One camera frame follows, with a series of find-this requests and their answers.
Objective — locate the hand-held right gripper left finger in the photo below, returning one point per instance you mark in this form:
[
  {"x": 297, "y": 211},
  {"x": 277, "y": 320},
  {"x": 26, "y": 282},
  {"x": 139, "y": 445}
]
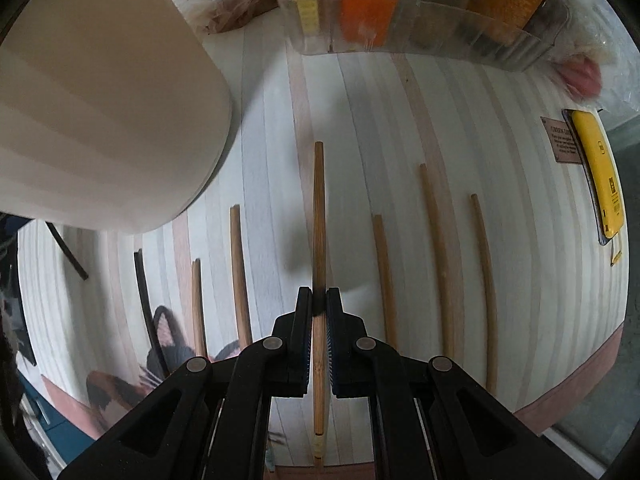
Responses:
[{"x": 308, "y": 360}]

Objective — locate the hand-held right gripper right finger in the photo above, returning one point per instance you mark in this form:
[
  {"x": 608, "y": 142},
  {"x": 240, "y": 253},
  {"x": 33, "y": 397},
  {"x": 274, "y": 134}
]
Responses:
[{"x": 330, "y": 360}]

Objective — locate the wooden chopstick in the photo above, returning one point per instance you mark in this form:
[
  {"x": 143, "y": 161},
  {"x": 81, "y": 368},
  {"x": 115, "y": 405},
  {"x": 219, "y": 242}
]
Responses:
[
  {"x": 485, "y": 290},
  {"x": 238, "y": 275},
  {"x": 198, "y": 305},
  {"x": 318, "y": 210},
  {"x": 384, "y": 280},
  {"x": 438, "y": 255}
]

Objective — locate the black chopstick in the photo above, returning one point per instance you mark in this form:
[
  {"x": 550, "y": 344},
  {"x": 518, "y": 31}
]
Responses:
[
  {"x": 144, "y": 300},
  {"x": 67, "y": 252}
]

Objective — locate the white utensil holder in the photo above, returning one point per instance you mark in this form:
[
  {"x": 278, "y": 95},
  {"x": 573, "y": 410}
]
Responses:
[{"x": 100, "y": 110}]

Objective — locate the striped cat print mat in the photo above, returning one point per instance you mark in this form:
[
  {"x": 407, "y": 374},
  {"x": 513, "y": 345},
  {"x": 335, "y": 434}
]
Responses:
[{"x": 360, "y": 125}]

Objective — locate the blue cabinet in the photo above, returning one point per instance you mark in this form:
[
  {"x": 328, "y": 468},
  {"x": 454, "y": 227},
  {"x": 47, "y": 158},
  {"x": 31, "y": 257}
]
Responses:
[{"x": 55, "y": 420}]

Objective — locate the brown printed card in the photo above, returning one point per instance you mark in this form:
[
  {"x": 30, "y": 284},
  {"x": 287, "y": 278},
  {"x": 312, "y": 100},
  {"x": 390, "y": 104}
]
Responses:
[{"x": 557, "y": 140}]

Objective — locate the yellow handheld device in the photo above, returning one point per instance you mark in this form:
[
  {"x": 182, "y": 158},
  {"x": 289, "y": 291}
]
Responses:
[{"x": 597, "y": 170}]

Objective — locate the clear plastic organizer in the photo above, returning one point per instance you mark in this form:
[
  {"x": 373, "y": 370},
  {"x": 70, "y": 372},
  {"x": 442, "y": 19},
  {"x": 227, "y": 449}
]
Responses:
[{"x": 440, "y": 35}]

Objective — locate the pink round object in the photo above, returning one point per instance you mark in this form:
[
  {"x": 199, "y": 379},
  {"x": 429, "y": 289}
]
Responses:
[{"x": 582, "y": 77}]

